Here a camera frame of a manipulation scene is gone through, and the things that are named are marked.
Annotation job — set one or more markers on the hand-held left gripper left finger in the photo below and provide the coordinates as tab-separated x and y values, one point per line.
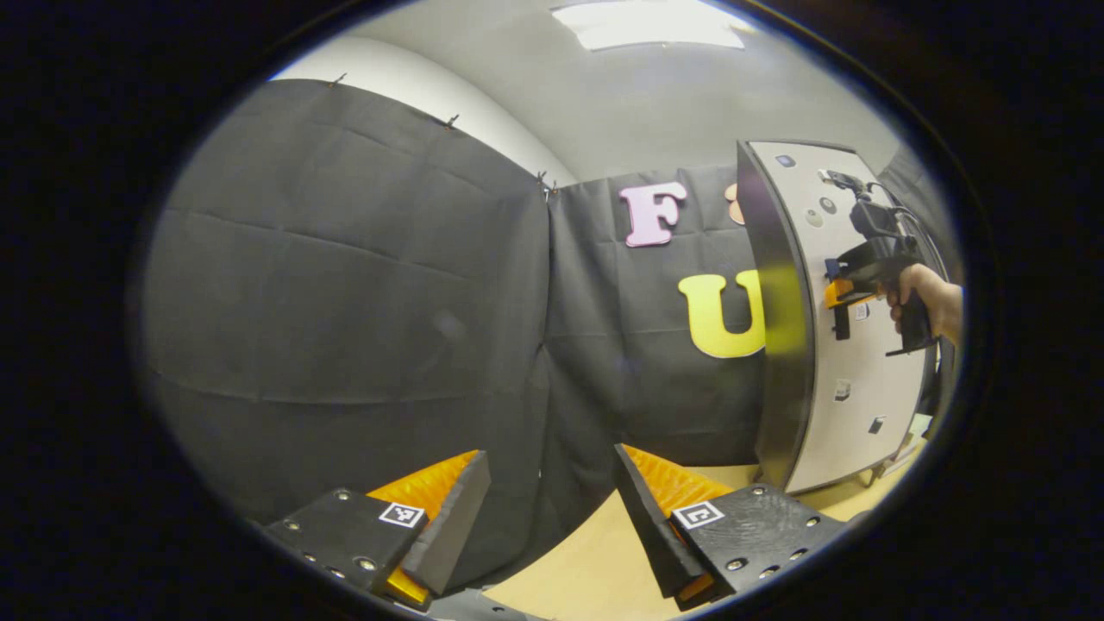
453	526

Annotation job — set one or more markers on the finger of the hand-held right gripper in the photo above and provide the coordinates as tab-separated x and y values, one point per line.
843	293

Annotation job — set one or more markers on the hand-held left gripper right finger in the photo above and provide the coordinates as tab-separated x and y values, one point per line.
651	530

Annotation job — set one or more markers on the white cabinet door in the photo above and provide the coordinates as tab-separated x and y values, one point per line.
862	388

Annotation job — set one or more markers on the black backdrop cloth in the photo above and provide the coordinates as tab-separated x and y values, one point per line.
345	285

